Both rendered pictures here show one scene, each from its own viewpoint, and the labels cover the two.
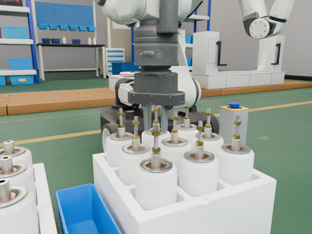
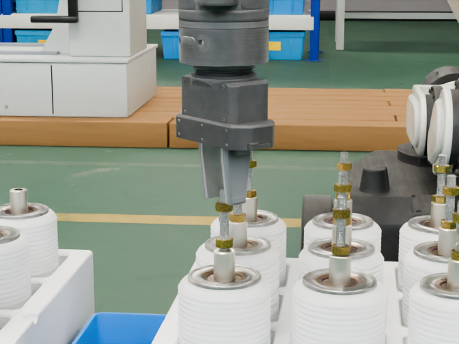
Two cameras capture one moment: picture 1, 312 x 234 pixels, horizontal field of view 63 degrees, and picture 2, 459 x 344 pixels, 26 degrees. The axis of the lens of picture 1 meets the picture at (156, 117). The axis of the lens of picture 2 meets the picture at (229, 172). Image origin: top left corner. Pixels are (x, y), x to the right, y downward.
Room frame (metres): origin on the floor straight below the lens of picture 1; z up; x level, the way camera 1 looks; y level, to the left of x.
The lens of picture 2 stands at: (-0.28, -0.55, 0.57)
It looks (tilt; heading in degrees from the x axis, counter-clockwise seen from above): 12 degrees down; 34
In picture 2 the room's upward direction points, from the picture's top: straight up
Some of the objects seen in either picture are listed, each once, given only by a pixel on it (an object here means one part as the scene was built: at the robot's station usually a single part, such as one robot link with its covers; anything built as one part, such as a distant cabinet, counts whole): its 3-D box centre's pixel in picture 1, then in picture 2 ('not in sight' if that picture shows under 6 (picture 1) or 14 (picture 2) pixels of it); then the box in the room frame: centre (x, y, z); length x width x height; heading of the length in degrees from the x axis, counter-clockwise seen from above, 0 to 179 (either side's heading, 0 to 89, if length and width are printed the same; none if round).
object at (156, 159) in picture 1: (156, 159); (224, 265); (0.53, 0.00, 0.26); 0.02 x 0.02 x 0.03
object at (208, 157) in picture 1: (198, 156); (339, 282); (0.58, -0.11, 0.25); 0.08 x 0.08 x 0.01
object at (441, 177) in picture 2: (186, 113); (440, 184); (0.85, -0.11, 0.30); 0.01 x 0.01 x 0.08
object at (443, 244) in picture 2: (207, 132); (448, 241); (0.74, -0.16, 0.26); 0.02 x 0.02 x 0.03
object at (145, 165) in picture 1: (156, 165); (224, 277); (0.53, 0.00, 0.25); 0.08 x 0.08 x 0.01
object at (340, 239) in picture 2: (199, 136); (341, 232); (0.58, -0.11, 0.30); 0.01 x 0.01 x 0.08
